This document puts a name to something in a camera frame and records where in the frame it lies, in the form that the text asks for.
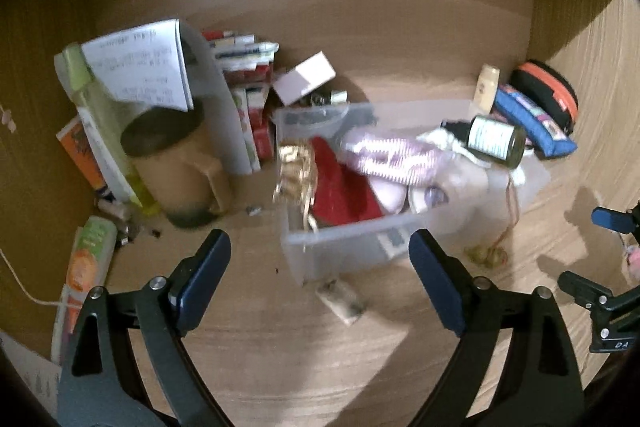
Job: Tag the cream lotion bottle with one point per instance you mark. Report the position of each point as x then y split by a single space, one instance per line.
486 88

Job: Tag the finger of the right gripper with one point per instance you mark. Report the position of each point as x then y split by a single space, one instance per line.
613 220
586 293

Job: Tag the blue patchwork pencil pouch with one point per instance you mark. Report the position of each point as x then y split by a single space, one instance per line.
548 139

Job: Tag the orange booklet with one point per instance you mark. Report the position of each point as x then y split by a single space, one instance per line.
74 140

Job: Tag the white round lid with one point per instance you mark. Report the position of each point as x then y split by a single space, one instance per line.
424 198

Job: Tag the glass bowl of trinkets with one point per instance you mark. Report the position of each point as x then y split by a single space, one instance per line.
332 107

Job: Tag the clear plastic storage bin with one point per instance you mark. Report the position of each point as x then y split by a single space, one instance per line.
332 251

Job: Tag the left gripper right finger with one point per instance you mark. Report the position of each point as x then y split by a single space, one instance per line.
540 382

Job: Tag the dark glass labelled bottle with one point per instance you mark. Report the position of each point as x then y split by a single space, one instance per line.
490 139

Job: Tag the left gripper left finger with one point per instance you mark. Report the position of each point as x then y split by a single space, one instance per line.
101 383

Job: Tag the gold ribbon bow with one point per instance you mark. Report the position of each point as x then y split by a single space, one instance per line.
297 179

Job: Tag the black orange zipper case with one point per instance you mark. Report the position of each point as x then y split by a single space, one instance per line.
549 90

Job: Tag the green bead charm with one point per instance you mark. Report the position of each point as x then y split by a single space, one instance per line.
489 257

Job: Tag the open white booklet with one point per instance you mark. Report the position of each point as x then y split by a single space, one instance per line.
169 64

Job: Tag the white cardboard box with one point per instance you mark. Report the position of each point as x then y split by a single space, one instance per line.
304 78

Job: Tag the stack of books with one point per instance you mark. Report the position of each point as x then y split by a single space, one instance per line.
247 65

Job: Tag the small foil packet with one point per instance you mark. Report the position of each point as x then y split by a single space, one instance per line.
342 300

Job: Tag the pink knitted cloth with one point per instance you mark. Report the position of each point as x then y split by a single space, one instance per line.
393 158

